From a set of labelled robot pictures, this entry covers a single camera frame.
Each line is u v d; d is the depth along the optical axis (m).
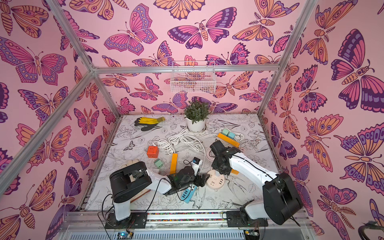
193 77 0.96
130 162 0.94
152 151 0.94
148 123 1.13
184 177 0.69
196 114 0.95
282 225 0.42
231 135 1.03
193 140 1.03
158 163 0.92
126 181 0.51
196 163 0.78
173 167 0.88
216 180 0.84
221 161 0.63
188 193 0.81
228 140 0.99
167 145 0.98
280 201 0.41
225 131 1.05
